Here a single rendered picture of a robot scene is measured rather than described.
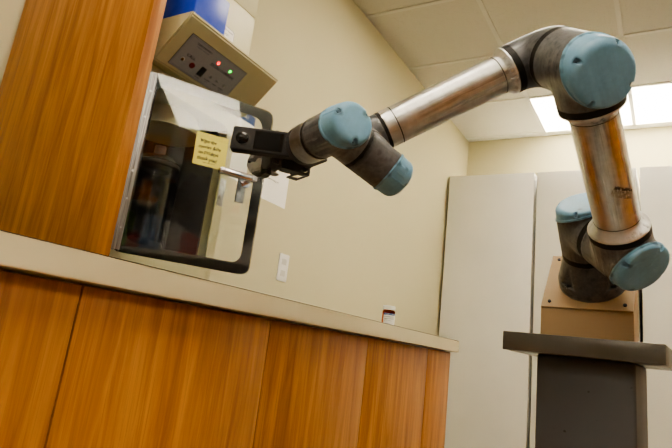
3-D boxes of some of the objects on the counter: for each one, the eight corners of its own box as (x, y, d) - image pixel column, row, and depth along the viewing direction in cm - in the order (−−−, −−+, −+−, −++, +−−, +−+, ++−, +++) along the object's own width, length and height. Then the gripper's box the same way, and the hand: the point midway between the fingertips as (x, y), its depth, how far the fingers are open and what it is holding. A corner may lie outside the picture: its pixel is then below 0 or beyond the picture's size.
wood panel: (-53, 260, 126) (93, -226, 162) (-39, 263, 128) (102, -217, 165) (91, 268, 101) (225, -307, 138) (105, 271, 104) (233, -295, 140)
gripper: (326, 175, 104) (272, 193, 121) (332, 129, 106) (279, 153, 124) (284, 162, 100) (235, 183, 117) (292, 114, 102) (243, 142, 119)
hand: (248, 163), depth 118 cm, fingers closed
